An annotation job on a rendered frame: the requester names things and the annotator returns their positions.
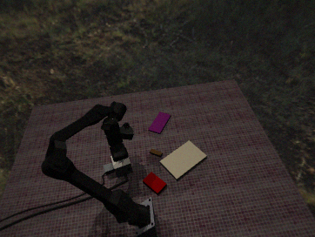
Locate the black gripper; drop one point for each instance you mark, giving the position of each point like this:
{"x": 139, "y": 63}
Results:
{"x": 118, "y": 151}

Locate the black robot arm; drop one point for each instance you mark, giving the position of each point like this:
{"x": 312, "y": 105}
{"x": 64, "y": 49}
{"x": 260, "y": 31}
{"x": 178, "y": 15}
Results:
{"x": 57, "y": 166}

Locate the purple flat rectangular slab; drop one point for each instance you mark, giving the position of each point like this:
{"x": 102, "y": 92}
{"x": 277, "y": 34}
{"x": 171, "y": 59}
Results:
{"x": 159, "y": 123}

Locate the beige flat rectangular slab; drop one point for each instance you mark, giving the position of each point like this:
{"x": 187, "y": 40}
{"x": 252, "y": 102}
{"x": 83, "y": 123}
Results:
{"x": 182, "y": 160}

